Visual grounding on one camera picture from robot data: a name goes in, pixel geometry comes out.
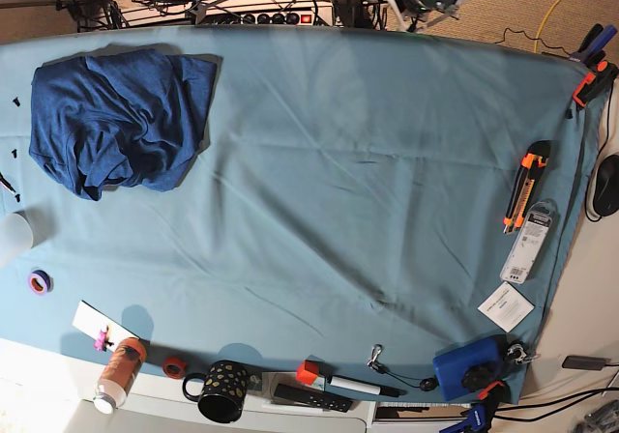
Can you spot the orange supplement bottle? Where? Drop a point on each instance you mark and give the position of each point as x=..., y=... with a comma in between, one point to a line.
x=116, y=381

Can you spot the blue box with knob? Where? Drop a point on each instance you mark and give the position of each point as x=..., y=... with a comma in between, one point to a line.
x=469, y=368

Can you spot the black mug gold dots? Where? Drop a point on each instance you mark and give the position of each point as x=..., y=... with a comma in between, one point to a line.
x=224, y=388

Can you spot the translucent plastic cup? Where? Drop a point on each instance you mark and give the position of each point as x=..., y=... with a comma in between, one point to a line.
x=16, y=237

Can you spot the blue orange bottom clamp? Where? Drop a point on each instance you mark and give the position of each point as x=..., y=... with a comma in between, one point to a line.
x=480, y=416

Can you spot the white paper sheet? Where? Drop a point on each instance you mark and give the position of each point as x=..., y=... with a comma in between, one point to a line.
x=88, y=320

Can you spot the pink small toy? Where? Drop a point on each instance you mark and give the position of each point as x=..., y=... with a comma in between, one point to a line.
x=102, y=342

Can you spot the orange black clamp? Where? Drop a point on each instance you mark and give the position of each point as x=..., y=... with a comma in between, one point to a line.
x=595, y=82

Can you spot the white power strip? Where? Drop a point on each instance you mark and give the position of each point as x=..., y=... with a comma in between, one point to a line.
x=266, y=12

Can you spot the white marker pen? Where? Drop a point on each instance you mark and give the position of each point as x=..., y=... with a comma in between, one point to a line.
x=349, y=384

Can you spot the black adapter block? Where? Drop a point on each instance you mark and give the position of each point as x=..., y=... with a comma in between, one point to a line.
x=586, y=363

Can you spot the orange black utility knife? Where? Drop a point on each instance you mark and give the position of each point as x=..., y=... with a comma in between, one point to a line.
x=530, y=171

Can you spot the clear blister pack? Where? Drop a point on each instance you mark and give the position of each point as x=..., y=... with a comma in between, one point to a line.
x=528, y=244

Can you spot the red tape roll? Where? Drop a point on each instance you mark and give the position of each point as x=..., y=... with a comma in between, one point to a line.
x=174, y=368

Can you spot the light blue table cloth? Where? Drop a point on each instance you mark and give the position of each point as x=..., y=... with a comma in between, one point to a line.
x=351, y=192

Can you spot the purple tape roll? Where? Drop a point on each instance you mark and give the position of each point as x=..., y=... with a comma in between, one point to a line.
x=39, y=282

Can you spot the dark blue t-shirt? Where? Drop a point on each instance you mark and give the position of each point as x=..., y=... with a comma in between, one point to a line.
x=131, y=119

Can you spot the orange red cube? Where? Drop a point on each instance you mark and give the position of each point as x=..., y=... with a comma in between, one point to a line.
x=307, y=373

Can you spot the metal carabiner keyring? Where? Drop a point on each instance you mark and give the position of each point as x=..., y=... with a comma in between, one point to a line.
x=519, y=354

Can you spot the white paper card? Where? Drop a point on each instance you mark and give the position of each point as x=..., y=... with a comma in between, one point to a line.
x=506, y=307

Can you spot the black remote control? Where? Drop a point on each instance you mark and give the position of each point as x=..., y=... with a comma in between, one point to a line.
x=312, y=398

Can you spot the blue spring clamp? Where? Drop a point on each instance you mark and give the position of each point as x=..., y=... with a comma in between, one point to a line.
x=591, y=50

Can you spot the black computer mouse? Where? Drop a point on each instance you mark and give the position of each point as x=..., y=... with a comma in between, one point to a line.
x=606, y=194

